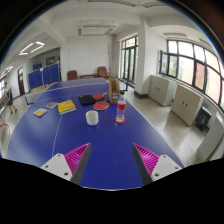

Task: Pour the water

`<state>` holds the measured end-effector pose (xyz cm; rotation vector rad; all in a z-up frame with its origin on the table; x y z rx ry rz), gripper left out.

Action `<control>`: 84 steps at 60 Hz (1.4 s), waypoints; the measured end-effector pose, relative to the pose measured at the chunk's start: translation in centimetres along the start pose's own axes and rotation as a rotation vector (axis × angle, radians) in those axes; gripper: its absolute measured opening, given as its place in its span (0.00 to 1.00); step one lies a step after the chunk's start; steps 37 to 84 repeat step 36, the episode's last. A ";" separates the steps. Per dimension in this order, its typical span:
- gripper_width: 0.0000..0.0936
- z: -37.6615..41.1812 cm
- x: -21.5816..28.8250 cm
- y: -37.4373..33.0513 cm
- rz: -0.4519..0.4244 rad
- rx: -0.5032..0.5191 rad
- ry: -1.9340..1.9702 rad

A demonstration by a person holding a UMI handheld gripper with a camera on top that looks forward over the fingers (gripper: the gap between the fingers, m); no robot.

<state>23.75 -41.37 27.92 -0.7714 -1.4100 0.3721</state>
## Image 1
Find black bin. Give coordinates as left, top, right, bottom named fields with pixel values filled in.
left=194, top=105, right=213, bottom=133

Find black-framed window row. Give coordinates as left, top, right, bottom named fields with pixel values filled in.
left=159, top=39, right=224, bottom=113

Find black-framed glass door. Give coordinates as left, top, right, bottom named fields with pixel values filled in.
left=119, top=35, right=139, bottom=84

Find framed wall picture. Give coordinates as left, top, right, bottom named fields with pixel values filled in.
left=45, top=55, right=60, bottom=66

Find white cup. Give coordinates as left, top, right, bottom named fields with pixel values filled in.
left=85, top=110, right=100, bottom=127

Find brown armchair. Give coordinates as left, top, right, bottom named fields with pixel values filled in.
left=66, top=69, right=79, bottom=82
left=97, top=66, right=111, bottom=80

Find beige two-door cabinet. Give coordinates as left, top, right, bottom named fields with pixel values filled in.
left=147, top=74, right=178, bottom=107
left=170, top=84, right=204, bottom=127

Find brown notebook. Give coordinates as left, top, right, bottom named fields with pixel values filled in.
left=44, top=101, right=60, bottom=110

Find ceiling air conditioner unit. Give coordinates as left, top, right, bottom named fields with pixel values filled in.
left=77, top=24, right=117, bottom=37

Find small colourful book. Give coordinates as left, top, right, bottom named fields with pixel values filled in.
left=33, top=107, right=49, bottom=119

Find yellow book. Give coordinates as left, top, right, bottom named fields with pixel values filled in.
left=57, top=99, right=77, bottom=116

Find brown cardboard box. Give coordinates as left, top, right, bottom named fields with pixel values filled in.
left=108, top=76, right=121, bottom=105

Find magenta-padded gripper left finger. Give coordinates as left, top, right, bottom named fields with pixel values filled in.
left=40, top=142, right=93, bottom=186

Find clear red-labelled drink bottle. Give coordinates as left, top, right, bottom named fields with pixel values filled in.
left=115, top=91, right=128, bottom=123

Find white cabinet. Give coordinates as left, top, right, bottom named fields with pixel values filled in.
left=196, top=114, right=224, bottom=162

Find folded blue table tennis tables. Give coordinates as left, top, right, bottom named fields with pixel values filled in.
left=27, top=62, right=61, bottom=90

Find dark wooden door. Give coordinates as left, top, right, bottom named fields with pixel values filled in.
left=17, top=66, right=26, bottom=96

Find red table tennis paddle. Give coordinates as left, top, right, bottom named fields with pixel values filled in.
left=92, top=100, right=110, bottom=112
left=91, top=92, right=109, bottom=102

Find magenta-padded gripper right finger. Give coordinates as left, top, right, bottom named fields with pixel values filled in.
left=132, top=143, right=183, bottom=186

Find black paddle case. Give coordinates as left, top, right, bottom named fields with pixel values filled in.
left=78, top=94, right=97, bottom=106

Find ceiling lights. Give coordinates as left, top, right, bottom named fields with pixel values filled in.
left=0, top=40, right=46, bottom=79

